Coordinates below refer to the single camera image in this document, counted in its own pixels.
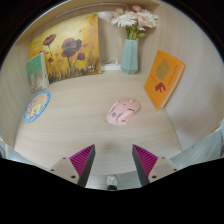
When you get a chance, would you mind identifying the white light bar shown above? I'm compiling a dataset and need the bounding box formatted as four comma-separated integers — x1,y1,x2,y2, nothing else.
54,2,128,18

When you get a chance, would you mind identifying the yellow poppy flower painting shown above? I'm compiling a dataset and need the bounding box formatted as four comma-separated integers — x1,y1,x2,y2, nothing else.
28,12,102,84

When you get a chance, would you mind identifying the white cable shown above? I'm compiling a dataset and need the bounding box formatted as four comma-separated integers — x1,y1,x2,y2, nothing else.
103,56,120,66

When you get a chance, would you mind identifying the teal faceted vase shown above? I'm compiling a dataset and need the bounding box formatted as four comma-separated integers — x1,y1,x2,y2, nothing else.
119,38,140,76

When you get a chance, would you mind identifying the round blue-rimmed cartoon mouse pad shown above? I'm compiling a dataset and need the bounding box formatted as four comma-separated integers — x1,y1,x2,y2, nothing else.
23,90,52,124

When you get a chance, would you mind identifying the orange cover book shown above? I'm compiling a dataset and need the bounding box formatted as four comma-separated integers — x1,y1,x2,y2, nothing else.
143,49,187,111

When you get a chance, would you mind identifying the pink and white flower bouquet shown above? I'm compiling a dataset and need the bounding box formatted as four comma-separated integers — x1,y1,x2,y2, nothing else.
110,4,160,41

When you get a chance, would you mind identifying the white power strip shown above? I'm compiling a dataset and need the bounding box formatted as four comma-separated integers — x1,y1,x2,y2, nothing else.
100,63,122,72

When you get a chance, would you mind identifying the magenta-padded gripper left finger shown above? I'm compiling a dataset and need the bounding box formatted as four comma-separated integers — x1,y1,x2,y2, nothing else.
49,143,96,188

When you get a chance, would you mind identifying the pink computer mouse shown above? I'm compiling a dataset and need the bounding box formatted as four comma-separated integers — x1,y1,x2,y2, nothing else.
105,98,142,127

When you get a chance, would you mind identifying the green cover book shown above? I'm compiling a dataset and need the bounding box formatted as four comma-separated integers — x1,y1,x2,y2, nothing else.
25,51,50,94

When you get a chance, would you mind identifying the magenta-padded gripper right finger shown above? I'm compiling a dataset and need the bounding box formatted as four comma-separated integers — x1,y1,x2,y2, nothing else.
131,143,179,187

